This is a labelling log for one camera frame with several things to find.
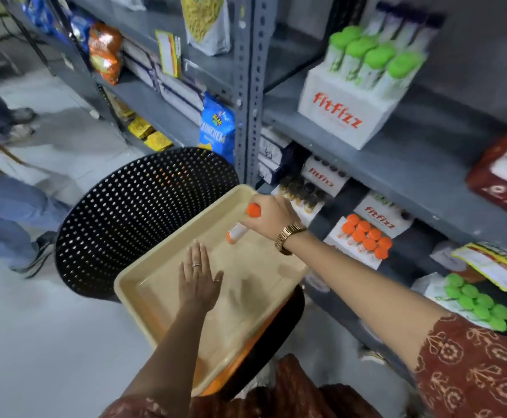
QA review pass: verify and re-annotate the person's left hand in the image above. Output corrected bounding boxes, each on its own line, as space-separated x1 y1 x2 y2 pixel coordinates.
178 239 224 314

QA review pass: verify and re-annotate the person's right hand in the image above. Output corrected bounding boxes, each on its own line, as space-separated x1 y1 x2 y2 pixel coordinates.
239 194 302 242

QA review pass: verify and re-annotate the orange cap tube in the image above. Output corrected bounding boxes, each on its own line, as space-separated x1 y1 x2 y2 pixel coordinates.
226 203 262 246

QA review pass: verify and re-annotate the beige plastic tray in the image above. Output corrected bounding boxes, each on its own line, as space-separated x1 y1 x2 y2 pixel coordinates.
114 183 310 398

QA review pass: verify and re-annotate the red fitfizz display stand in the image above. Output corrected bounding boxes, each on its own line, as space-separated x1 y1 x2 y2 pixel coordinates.
465 117 507 226

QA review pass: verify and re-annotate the person's left forearm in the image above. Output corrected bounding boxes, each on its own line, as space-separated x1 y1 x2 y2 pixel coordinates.
121 307 209 418

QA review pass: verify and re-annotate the person's right forearm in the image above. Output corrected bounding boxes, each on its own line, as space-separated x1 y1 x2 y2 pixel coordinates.
288 232 448 373

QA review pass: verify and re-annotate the stack of flat white boxes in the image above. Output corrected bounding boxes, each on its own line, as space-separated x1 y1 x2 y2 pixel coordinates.
258 125 300 186

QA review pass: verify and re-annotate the row of white blue boxes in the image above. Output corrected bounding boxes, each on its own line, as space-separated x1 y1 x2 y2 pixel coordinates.
121 37 207 129

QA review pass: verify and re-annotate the yellow red shelf tag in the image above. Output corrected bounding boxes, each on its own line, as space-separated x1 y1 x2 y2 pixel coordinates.
154 29 183 79

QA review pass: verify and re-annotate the gold wristwatch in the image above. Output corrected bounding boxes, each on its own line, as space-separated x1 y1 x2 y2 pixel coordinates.
274 221 309 257

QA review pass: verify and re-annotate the white tube carton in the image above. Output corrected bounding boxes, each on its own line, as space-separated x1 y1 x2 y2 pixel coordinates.
323 216 385 271
298 63 404 151
300 155 351 199
270 185 326 228
352 191 414 240
411 272 507 334

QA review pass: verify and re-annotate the group of short brown-capped tubes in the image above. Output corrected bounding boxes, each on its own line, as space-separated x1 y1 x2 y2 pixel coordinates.
278 176 327 214

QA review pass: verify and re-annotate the black perforated chair orange seat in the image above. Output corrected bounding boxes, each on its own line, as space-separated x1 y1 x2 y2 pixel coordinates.
55 146 306 401

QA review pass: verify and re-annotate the group of short orange-capped tubes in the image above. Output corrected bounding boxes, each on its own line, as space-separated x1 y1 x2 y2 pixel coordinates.
341 212 393 261

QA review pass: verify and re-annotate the blue snack bag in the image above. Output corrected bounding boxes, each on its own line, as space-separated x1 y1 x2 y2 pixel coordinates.
198 92 237 165

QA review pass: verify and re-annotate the yellow packet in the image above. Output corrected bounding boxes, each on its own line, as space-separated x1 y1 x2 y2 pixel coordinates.
143 131 174 153
126 115 155 140

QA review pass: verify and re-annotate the group of short green-capped tubes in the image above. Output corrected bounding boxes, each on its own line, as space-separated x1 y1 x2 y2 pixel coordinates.
323 24 428 100
444 273 507 334

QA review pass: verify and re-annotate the green white noodle bag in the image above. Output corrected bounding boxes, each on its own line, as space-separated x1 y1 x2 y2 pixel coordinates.
179 0 233 57

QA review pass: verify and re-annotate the small yellow price tag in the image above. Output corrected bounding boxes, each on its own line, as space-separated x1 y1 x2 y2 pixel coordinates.
450 242 507 293

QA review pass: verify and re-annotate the grey metal snack rack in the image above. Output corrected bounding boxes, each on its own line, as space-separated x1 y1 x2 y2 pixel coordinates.
0 0 254 153

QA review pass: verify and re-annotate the orange snack bag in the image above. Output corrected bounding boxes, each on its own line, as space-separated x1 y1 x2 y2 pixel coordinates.
88 22 125 87

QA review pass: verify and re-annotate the group of short purple-capped tubes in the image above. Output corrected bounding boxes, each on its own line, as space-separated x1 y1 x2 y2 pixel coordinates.
362 0 448 53

